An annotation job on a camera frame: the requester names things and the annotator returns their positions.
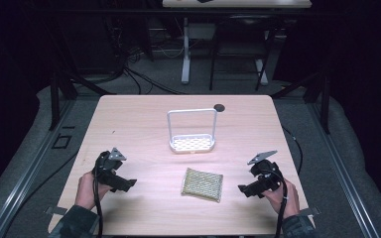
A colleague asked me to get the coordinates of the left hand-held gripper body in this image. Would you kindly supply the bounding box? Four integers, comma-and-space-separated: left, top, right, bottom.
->
91, 147, 128, 184

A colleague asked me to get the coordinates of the black stool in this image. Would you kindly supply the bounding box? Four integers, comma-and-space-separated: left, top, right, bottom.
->
208, 14, 281, 92

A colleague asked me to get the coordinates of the person's right hand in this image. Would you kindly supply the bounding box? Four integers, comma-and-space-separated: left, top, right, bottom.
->
262, 178, 301, 220

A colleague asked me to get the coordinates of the white sponge holder rack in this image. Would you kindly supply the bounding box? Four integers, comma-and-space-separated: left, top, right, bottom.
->
166, 108, 218, 155

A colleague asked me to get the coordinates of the bundle of floor cables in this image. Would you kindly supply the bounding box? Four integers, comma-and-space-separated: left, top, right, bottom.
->
102, 16, 187, 97

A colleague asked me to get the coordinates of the person's left hand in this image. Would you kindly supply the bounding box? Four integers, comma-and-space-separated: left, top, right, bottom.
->
74, 170, 114, 211

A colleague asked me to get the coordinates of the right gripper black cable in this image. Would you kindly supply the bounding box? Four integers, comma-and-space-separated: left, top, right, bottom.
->
261, 169, 290, 238

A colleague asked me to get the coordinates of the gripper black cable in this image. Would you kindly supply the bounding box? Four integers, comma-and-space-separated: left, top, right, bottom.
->
92, 167, 105, 238
261, 169, 290, 238

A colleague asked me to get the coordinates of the black metal frame stand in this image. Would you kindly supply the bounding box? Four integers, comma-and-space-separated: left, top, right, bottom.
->
271, 65, 332, 135
44, 19, 117, 132

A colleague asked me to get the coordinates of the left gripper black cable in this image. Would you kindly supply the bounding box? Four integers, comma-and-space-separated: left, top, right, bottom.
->
92, 167, 105, 238

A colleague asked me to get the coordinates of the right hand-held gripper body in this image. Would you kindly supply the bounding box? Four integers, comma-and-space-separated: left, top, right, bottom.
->
246, 150, 285, 192

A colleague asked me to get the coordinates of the yellow-green mesh sponge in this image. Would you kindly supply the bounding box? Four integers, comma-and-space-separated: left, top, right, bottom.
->
181, 167, 224, 203

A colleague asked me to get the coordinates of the aluminium floor rail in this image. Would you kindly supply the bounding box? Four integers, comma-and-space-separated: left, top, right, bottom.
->
0, 98, 77, 238
306, 98, 381, 238

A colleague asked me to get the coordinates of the black cable beside table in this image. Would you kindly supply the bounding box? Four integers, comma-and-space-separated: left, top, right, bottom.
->
281, 125, 304, 177

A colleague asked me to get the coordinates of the white-legged background desk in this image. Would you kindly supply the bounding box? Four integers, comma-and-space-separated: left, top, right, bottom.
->
162, 0, 313, 85

